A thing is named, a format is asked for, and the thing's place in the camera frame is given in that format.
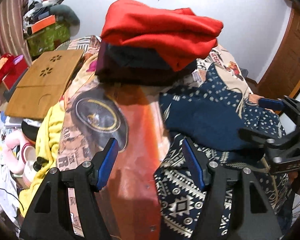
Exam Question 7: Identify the orange box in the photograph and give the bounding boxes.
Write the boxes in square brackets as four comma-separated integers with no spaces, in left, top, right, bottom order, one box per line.
[31,15,56,33]

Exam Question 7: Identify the striped brown curtain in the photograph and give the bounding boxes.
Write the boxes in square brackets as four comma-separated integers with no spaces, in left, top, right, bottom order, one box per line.
[0,0,36,68]

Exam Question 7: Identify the printed bed blanket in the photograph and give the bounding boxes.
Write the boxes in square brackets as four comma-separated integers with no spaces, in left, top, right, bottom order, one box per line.
[55,35,256,240]

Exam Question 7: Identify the pink plush toy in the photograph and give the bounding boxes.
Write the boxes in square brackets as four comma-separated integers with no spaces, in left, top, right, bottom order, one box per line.
[2,130,32,175]

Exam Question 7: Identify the yellow knitted blanket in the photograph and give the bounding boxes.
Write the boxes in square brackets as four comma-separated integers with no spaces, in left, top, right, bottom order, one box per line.
[19,102,65,217]

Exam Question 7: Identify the red folded garment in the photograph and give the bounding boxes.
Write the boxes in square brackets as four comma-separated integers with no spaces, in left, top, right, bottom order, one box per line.
[101,0,224,72]

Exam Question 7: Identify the grey neck pillow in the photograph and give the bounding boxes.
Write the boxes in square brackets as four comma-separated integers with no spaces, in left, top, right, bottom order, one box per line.
[49,4,80,27]

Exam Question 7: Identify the brown wooden door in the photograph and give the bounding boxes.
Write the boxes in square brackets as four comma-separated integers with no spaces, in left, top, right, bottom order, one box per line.
[257,8,300,99]

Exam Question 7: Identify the red plush toy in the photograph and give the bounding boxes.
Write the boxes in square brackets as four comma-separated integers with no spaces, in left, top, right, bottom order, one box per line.
[0,53,16,83]

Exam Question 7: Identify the dark folded clothes stack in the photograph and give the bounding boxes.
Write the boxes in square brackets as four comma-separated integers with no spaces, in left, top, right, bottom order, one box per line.
[95,41,197,87]

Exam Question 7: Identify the wooden folding lap desk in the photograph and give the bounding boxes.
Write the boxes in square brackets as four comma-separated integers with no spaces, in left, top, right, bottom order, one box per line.
[5,49,83,120]

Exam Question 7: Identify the navy patterned hooded garment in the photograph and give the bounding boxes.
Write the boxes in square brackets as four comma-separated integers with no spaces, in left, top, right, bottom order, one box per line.
[154,64,294,239]

